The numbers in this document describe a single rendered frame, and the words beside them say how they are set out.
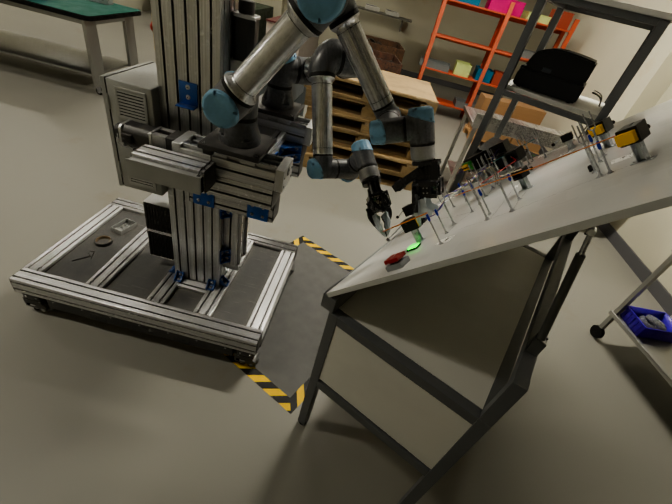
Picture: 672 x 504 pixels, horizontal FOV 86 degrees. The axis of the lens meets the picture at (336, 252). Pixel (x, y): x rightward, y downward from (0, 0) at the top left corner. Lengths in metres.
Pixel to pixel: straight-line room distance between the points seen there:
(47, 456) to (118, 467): 0.28
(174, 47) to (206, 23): 0.17
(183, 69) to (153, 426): 1.49
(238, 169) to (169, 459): 1.24
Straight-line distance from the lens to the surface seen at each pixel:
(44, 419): 2.09
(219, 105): 1.19
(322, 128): 1.37
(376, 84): 1.24
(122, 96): 1.72
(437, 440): 1.39
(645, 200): 0.84
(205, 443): 1.88
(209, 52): 1.54
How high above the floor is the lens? 1.73
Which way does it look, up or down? 38 degrees down
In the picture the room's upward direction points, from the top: 15 degrees clockwise
